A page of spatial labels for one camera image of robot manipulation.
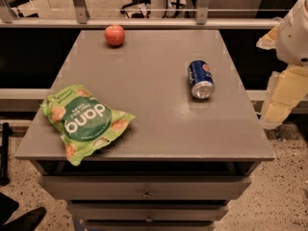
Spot black office chair base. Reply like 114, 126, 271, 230
120, 0, 151, 18

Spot red apple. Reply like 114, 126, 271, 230
104, 25, 125, 46

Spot middle grey drawer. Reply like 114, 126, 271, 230
68, 202, 228, 221

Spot grey drawer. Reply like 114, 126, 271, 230
68, 202, 228, 221
39, 176, 251, 200

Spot blue pepsi can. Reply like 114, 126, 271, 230
188, 60, 215, 99

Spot grey metal railing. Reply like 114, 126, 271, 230
0, 0, 281, 29

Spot green dang chips bag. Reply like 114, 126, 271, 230
40, 85, 135, 167

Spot top grey drawer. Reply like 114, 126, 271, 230
39, 176, 251, 200

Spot grey drawer cabinet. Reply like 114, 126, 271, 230
16, 30, 273, 231

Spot black stand at left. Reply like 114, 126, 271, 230
0, 122, 13, 186

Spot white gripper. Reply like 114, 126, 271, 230
256, 0, 308, 129

